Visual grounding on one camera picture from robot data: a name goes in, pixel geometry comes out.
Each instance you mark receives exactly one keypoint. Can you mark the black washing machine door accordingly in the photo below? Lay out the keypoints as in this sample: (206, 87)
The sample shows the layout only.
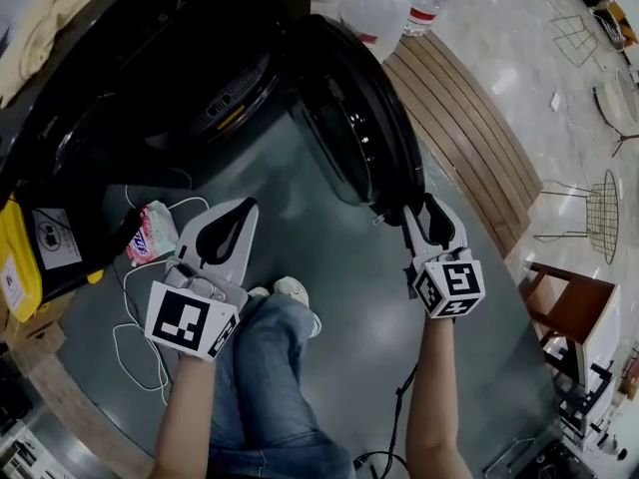
(344, 118)

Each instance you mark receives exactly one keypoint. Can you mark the beige cloth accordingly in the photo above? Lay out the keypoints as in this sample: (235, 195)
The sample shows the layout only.
(45, 28)

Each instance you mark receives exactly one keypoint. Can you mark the yellow and black case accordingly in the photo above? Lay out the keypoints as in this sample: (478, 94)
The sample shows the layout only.
(25, 262)

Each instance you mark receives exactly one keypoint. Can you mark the black washing machine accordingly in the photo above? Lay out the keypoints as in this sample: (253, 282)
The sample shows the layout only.
(125, 43)

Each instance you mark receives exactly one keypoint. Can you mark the person's blue jeans legs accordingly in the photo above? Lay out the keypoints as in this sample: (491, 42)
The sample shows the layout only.
(274, 392)

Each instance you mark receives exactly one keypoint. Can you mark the cardboard box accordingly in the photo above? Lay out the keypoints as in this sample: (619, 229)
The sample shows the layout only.
(35, 327)

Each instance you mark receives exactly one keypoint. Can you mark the round side table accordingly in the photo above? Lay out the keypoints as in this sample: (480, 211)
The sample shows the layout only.
(619, 103)

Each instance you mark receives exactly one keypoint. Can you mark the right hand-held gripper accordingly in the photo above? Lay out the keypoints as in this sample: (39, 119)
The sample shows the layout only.
(449, 287)

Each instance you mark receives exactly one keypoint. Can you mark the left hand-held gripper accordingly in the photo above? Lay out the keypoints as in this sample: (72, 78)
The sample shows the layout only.
(192, 317)

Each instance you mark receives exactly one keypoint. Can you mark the person's right forearm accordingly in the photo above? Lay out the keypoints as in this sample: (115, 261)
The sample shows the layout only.
(437, 397)

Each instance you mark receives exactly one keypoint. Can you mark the white cabinet with black frame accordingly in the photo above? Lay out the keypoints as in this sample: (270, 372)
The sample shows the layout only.
(599, 367)

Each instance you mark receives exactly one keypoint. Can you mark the curved wooden step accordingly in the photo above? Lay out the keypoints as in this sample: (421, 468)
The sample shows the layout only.
(464, 133)

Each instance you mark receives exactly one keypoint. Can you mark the person's white shoe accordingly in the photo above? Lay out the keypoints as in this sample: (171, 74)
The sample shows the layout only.
(297, 292)
(258, 292)

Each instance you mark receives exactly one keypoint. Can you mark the pink and white packet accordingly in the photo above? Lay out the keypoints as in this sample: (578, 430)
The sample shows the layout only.
(150, 237)

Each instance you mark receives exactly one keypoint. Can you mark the person's left forearm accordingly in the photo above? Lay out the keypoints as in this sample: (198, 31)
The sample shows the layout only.
(192, 417)

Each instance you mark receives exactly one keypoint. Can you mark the brown wooden chair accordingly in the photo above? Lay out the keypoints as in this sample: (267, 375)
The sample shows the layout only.
(579, 302)

